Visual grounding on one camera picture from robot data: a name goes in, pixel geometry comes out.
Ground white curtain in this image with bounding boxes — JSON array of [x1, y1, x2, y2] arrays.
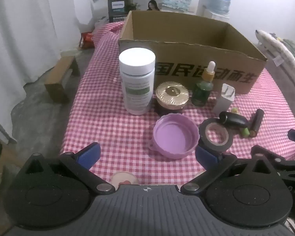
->
[[0, 0, 94, 143]]

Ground red snack packet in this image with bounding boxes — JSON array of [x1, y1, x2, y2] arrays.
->
[[79, 32, 94, 50]]

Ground white water dispenser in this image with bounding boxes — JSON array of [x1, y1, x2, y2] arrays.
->
[[195, 0, 230, 20]]

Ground green dropper bottle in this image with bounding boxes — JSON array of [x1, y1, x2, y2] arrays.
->
[[192, 61, 216, 107]]

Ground brown battery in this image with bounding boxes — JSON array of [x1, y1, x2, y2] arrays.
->
[[249, 109, 265, 138]]

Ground folded blankets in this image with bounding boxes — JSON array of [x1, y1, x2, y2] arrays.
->
[[254, 29, 295, 84]]

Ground white pill bottle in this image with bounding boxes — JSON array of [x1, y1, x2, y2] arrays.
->
[[119, 48, 156, 115]]

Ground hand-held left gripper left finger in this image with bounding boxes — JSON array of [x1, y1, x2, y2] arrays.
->
[[22, 142, 115, 194]]

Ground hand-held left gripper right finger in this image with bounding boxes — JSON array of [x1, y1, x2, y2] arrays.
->
[[181, 145, 277, 195]]

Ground brown cardboard box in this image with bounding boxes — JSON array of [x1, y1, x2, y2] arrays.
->
[[118, 10, 268, 95]]

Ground gold lid dark jar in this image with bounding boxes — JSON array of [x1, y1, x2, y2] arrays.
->
[[155, 81, 189, 116]]

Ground purple plastic lid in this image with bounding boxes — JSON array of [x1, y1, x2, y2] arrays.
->
[[148, 113, 201, 160]]

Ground black tape roll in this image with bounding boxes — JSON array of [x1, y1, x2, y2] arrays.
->
[[199, 118, 233, 151]]

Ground wooden stool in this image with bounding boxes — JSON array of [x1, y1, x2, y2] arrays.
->
[[44, 55, 80, 104]]

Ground pink checkered tablecloth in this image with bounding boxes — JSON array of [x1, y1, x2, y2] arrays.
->
[[60, 21, 295, 187]]

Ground white charger plug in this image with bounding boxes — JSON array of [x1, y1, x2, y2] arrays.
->
[[213, 84, 236, 115]]

